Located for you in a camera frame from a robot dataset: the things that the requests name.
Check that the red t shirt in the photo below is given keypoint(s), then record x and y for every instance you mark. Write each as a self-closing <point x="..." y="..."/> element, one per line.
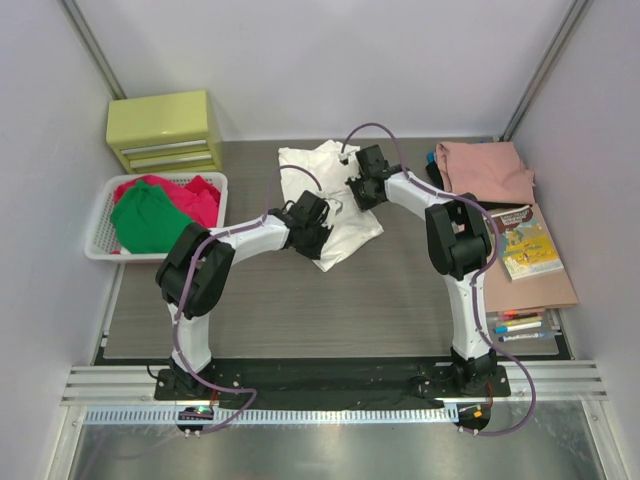
<point x="197" y="199"/>

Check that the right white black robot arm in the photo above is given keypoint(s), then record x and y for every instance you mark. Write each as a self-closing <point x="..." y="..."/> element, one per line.
<point x="458" y="245"/>

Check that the red marker pen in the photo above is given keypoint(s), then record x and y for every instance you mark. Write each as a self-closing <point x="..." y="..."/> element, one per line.
<point x="512" y="315"/>

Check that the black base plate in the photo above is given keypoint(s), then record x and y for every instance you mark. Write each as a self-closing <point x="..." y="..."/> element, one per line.
<point x="336" y="384"/>

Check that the yellow marker pen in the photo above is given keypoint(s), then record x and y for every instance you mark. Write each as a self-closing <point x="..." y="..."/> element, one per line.
<point x="520" y="321"/>

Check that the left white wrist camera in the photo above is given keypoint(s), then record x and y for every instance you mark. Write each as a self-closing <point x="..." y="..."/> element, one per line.
<point x="335" y="207"/>

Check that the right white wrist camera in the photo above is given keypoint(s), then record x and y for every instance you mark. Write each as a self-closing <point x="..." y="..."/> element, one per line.
<point x="348" y="160"/>

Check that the yellow-green drawer box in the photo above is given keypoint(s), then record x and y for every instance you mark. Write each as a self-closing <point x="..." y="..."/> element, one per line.
<point x="175" y="132"/>

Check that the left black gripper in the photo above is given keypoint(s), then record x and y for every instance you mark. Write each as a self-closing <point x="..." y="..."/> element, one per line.
<point x="317" y="232"/>

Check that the pink folded t shirt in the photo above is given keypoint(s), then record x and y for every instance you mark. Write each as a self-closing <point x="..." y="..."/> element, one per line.
<point x="492" y="172"/>

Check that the yellow picture book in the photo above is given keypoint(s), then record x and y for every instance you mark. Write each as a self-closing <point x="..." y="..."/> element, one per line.
<point x="526" y="248"/>

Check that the dark blue marker pen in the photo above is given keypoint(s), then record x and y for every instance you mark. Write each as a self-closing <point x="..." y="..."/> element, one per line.
<point x="529" y="336"/>

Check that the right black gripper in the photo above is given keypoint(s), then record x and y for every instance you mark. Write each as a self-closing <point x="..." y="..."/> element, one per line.
<point x="358" y="185"/>

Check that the white slotted cable duct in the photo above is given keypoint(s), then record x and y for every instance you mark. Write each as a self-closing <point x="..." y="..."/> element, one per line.
<point x="201" y="416"/>

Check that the white plastic basket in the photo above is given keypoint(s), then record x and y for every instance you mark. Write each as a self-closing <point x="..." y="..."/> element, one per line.
<point x="101" y="242"/>

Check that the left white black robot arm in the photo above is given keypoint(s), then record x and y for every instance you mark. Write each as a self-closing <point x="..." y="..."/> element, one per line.
<point x="194" y="273"/>

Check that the black folded t shirt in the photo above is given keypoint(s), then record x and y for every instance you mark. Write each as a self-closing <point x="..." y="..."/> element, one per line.
<point x="436" y="178"/>

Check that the white printed t shirt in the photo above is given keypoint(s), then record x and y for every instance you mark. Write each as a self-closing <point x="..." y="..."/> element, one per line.
<point x="324" y="171"/>

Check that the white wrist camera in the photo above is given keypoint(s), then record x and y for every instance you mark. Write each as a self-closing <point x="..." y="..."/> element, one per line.
<point x="348" y="160"/>
<point x="335" y="207"/>

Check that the brown cardboard sheet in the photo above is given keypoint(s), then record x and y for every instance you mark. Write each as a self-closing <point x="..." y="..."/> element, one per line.
<point x="539" y="292"/>

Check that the green t shirt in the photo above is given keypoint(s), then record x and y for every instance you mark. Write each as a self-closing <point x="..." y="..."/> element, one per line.
<point x="146" y="221"/>

